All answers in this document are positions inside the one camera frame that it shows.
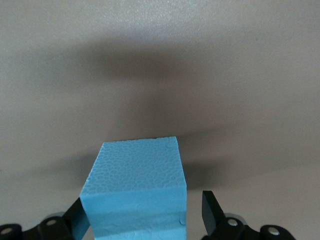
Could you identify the blue foam block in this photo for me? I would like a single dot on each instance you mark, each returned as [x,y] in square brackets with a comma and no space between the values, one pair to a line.
[135,187]

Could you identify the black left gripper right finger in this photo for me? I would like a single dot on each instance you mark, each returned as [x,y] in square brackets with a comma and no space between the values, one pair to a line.
[211,212]

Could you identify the brown table cover sheet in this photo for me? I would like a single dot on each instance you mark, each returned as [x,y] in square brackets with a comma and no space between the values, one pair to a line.
[160,50]

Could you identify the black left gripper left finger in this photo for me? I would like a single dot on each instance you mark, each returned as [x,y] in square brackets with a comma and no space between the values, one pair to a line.
[77,220]

